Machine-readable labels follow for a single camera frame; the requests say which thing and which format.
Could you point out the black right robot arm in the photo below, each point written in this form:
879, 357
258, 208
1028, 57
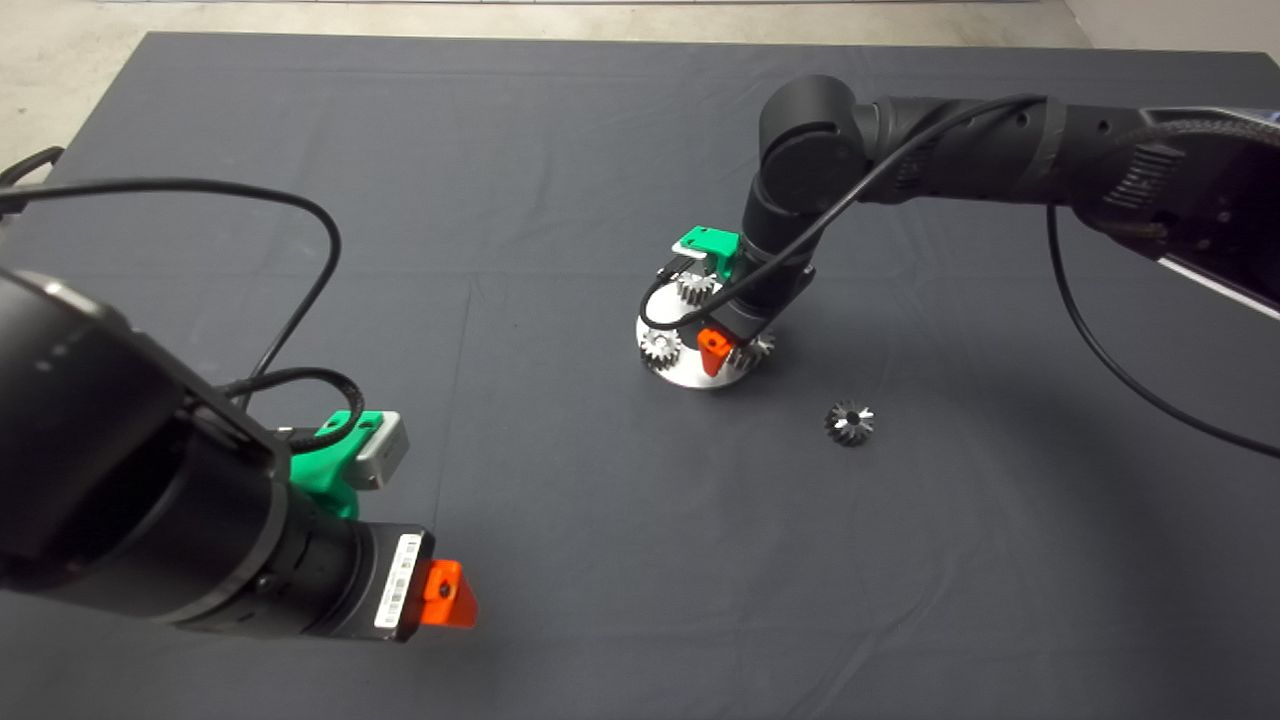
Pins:
950, 140

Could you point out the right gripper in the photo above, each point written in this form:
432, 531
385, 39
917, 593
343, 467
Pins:
770, 305

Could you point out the dark grey table cloth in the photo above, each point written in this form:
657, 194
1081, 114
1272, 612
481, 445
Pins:
500, 150

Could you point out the round metal plate with hole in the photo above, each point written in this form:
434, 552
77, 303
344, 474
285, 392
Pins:
690, 375

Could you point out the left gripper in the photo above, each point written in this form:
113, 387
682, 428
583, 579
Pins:
370, 580

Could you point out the silver camera box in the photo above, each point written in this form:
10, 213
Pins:
385, 452
688, 253

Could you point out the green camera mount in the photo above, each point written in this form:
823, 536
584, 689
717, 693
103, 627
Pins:
325, 475
712, 243

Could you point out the large steel gear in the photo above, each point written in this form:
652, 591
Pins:
757, 351

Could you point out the small steel gear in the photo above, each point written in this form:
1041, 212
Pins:
849, 423
695, 291
660, 348

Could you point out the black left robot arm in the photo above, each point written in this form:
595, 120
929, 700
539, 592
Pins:
120, 450

